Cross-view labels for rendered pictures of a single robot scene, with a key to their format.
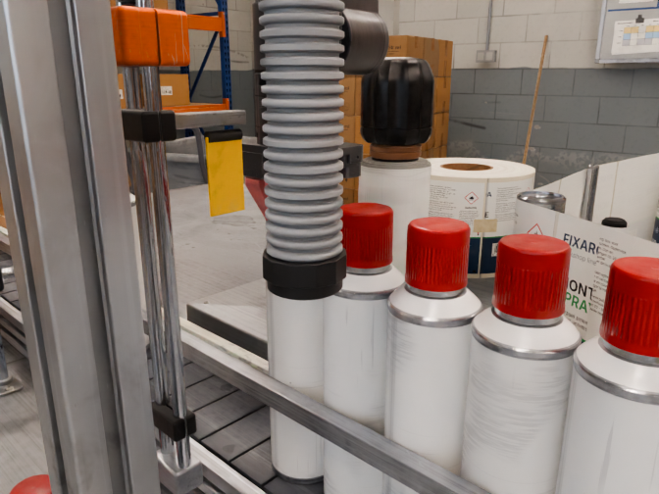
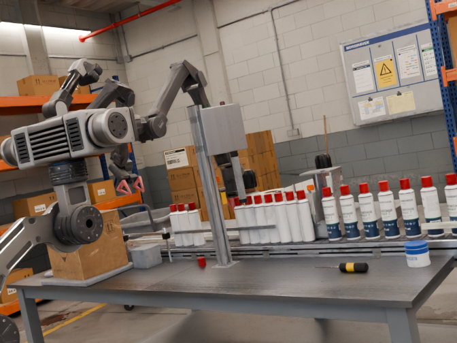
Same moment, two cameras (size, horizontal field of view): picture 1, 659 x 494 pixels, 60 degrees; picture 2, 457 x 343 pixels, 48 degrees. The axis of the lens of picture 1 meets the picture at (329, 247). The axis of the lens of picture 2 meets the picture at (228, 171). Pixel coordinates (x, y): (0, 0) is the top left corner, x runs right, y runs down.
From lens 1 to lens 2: 1.84 m
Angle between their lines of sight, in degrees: 15
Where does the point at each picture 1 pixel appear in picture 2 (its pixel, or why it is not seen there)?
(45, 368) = (213, 222)
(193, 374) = not seen: hidden behind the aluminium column
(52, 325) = (215, 214)
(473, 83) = (290, 150)
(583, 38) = (345, 113)
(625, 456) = (279, 211)
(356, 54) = not seen: hidden behind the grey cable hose
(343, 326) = (247, 212)
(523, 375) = (268, 208)
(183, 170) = (141, 230)
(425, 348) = (258, 210)
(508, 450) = (270, 218)
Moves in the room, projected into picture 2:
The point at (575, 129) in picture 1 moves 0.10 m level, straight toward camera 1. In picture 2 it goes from (356, 165) to (355, 165)
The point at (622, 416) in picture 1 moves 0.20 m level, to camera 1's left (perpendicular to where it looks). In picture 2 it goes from (277, 207) to (228, 218)
